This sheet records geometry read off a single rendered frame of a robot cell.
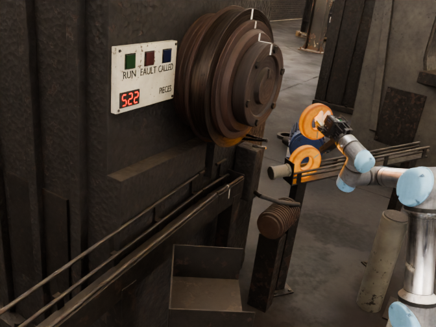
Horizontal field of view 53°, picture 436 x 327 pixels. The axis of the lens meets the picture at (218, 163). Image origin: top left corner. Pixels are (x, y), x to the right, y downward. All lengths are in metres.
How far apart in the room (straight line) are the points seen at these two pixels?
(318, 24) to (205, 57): 9.12
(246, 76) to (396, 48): 2.85
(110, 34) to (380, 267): 1.62
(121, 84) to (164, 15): 0.26
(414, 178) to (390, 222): 0.73
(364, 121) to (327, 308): 2.34
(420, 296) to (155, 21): 1.14
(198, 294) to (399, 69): 3.17
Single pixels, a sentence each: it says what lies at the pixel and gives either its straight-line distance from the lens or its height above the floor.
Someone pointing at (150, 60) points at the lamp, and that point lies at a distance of 1.30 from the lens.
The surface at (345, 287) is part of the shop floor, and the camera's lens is 2.51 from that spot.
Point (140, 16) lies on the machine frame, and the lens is 1.28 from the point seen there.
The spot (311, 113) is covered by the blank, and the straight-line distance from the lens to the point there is 1.90.
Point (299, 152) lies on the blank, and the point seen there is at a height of 0.76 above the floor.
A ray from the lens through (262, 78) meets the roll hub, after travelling 1.44.
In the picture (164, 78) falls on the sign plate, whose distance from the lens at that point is 1.38.
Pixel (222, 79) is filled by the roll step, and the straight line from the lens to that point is 1.37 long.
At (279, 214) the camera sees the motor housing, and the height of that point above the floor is 0.53.
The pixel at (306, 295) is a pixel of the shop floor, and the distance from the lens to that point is 2.37.
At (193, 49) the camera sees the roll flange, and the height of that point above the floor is 1.22.
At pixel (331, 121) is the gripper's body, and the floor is 0.95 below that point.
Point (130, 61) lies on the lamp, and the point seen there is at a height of 1.20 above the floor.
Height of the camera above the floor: 1.45
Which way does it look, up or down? 24 degrees down
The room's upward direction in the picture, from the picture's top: 7 degrees clockwise
